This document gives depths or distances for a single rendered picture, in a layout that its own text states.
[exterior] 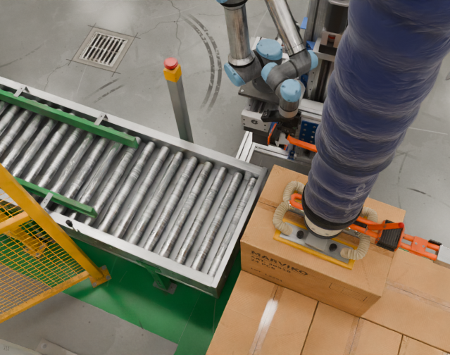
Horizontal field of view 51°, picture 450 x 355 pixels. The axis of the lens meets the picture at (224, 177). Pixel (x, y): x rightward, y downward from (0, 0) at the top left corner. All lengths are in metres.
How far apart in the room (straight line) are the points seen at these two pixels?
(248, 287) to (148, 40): 2.35
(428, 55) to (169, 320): 2.24
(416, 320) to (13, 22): 3.76
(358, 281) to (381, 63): 1.13
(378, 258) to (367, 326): 0.44
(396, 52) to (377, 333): 1.61
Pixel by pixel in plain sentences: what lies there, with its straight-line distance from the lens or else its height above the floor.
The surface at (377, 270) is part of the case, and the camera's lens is 2.01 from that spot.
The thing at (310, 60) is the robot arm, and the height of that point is 1.40.
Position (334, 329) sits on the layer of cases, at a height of 0.54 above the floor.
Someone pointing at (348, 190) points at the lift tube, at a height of 1.48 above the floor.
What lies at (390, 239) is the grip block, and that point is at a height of 1.09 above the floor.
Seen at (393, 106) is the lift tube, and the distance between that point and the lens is 1.13.
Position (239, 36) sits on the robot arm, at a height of 1.41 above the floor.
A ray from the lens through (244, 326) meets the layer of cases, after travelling 2.29.
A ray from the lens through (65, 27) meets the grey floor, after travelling 4.30.
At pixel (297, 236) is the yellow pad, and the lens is 1.95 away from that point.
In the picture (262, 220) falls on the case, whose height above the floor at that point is 0.94.
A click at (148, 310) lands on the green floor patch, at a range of 2.92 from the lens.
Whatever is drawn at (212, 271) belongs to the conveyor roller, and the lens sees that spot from 2.35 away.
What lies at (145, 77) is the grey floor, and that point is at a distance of 3.73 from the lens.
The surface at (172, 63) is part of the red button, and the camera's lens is 2.38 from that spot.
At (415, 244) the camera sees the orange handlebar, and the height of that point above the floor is 1.09.
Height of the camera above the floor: 2.80
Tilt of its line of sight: 62 degrees down
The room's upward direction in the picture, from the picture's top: 5 degrees counter-clockwise
